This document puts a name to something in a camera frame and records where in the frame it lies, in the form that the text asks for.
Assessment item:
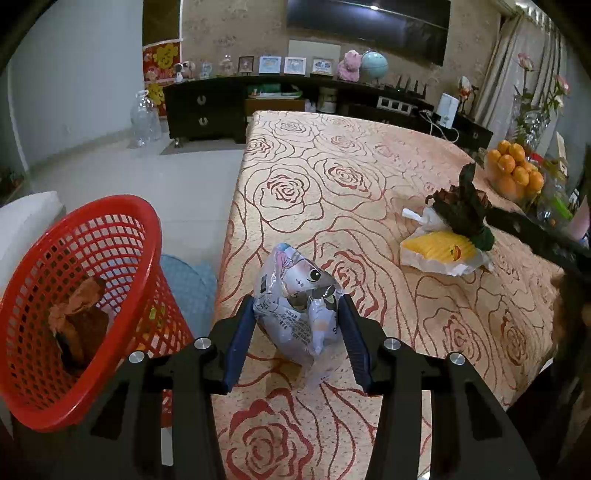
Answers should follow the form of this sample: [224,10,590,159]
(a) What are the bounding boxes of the black tv cabinet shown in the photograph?
[163,75,493,153]

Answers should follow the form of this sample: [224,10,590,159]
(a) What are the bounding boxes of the glass vase with roses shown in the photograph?
[508,52,570,157]

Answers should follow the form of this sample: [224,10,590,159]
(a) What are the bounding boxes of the printed plastic snack bag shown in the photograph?
[253,243,346,387]

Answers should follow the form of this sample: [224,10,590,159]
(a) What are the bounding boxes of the glass bowl of oranges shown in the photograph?
[484,139,545,205]

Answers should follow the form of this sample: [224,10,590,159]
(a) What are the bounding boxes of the white cushioned seat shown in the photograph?
[0,191,66,293]

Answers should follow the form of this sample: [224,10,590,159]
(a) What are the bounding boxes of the pink plush toy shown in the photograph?
[337,50,363,83]

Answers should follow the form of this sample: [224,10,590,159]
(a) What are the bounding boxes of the white router box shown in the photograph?
[436,93,460,129]

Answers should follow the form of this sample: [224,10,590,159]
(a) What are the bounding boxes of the black wrapper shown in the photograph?
[425,163,491,239]

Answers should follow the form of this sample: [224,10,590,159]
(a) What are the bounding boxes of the wall mounted television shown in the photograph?
[287,0,451,66]

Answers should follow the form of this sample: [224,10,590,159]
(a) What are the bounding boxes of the red festive poster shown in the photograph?
[142,39,181,118]

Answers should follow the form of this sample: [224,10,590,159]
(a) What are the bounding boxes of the rose patterned tablecloth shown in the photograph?
[213,111,557,479]

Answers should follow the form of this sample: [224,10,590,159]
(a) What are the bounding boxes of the yellow foam net paper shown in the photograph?
[401,230,493,277]

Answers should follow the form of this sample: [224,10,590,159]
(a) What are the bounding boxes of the white crumpled tissue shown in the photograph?
[402,206,450,232]

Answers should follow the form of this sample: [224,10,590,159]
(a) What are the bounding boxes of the clear water jug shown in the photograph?
[130,90,161,147]

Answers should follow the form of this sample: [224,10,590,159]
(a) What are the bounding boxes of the red plastic mesh basket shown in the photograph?
[1,195,193,432]

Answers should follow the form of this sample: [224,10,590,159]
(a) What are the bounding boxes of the light blue globe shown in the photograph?
[361,51,389,86]

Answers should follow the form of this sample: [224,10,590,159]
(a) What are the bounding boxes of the brown orange snack bag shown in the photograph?
[48,277,110,375]

